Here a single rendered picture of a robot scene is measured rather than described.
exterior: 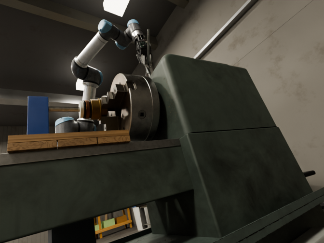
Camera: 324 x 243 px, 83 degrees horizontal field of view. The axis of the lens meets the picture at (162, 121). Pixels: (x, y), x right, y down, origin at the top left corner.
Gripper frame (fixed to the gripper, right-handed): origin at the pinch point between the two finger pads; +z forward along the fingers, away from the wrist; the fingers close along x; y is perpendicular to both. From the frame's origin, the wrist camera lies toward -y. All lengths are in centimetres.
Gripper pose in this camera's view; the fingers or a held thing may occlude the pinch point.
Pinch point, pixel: (148, 66)
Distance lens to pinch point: 112.9
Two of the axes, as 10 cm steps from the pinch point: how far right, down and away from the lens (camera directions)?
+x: 9.4, -2.4, 2.5
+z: 3.3, 8.6, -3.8
